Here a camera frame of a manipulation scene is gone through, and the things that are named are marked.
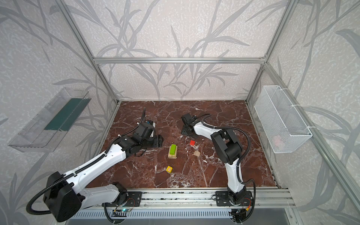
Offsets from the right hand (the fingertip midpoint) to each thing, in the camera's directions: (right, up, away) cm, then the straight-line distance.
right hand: (187, 128), depth 101 cm
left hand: (-15, -2, -19) cm, 24 cm away
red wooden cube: (+4, -10, -5) cm, 11 cm away
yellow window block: (-10, -23, -18) cm, 31 cm away
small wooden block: (+7, -15, -12) cm, 20 cm away
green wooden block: (-9, -12, -12) cm, 19 cm away
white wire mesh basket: (+43, +3, -41) cm, 59 cm away
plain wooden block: (-9, -16, -14) cm, 23 cm away
